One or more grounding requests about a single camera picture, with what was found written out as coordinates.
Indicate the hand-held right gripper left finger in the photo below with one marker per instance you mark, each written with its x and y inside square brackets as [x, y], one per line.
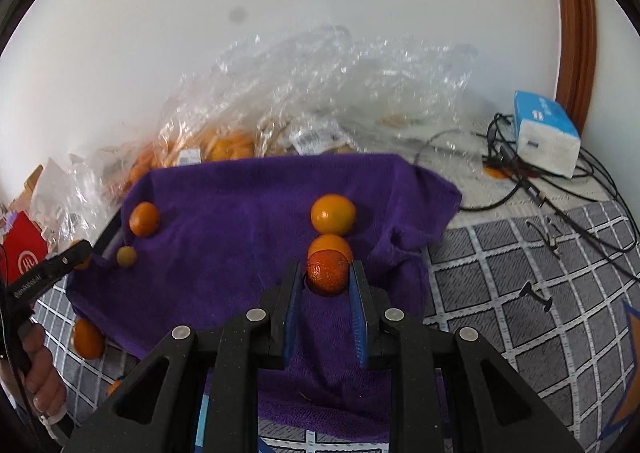
[292, 313]

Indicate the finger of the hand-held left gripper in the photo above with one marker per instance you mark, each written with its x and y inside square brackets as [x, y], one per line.
[70, 257]

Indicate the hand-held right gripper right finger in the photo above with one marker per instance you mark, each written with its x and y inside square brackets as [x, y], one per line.
[359, 318]

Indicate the brown wooden door frame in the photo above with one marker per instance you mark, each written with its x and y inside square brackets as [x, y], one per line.
[575, 33]

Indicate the blue white tissue pack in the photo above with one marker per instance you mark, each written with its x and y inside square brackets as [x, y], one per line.
[547, 138]

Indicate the small clear plastic bag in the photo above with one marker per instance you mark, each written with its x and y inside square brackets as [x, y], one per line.
[110, 168]

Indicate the purple towel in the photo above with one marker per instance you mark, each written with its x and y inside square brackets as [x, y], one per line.
[225, 233]

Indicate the small red-orange tangerine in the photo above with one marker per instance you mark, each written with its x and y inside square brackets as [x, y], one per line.
[327, 274]

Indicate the person's left hand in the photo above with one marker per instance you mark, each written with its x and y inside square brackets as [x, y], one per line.
[45, 378]

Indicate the red paper bag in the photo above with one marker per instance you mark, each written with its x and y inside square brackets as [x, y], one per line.
[22, 248]

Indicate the small black clip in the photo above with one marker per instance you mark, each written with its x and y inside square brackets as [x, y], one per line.
[537, 295]
[549, 239]

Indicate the crumpled clear plastic bag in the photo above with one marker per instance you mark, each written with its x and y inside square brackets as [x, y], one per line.
[375, 83]

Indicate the white plastic bag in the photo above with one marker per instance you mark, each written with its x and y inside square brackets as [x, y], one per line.
[55, 193]

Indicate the clear plastic bag with oranges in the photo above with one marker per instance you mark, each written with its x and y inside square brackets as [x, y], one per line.
[225, 143]

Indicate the grey checked tablecloth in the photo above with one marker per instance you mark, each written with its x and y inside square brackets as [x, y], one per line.
[500, 308]

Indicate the black tray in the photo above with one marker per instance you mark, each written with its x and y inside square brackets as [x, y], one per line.
[109, 235]

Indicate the small green tangerine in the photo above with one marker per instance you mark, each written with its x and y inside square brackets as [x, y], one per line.
[126, 256]

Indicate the brown cardboard box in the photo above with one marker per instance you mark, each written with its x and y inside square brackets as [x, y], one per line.
[27, 188]

